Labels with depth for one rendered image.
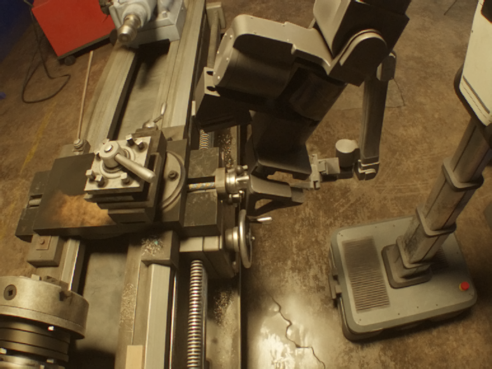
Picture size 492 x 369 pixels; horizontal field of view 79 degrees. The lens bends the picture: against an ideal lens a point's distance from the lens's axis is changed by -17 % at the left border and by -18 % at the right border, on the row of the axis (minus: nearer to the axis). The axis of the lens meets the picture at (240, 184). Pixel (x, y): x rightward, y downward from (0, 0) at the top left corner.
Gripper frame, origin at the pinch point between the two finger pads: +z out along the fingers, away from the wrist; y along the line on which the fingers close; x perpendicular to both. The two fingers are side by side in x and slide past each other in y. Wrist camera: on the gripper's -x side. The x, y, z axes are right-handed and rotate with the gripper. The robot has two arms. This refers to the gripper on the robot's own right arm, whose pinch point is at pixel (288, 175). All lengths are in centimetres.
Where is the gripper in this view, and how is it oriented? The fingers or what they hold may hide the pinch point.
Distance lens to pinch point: 106.9
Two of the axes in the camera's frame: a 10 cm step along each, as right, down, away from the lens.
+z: -9.9, 0.9, 1.2
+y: 0.8, 9.9, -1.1
